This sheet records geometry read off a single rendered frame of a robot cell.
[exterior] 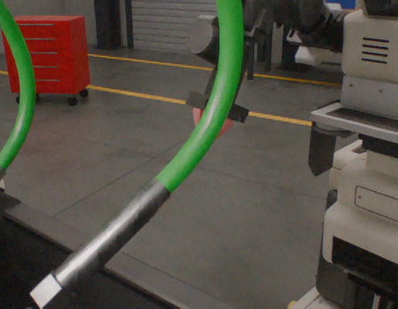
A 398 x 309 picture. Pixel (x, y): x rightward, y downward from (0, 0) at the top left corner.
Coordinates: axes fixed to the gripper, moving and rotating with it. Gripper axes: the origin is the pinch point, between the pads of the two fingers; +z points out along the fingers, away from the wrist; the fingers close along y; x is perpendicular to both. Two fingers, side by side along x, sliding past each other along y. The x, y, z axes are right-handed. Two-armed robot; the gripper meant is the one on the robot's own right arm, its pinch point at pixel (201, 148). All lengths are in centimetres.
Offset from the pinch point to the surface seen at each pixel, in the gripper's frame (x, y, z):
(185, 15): 419, -492, -171
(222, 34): -41, 35, -9
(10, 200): -25.6, -12.2, 17.2
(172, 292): -20.7, 20.9, 15.8
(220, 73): -41, 35, -6
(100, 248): -44, 33, 5
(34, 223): -24.9, -4.6, 17.9
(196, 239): 119, -87, 51
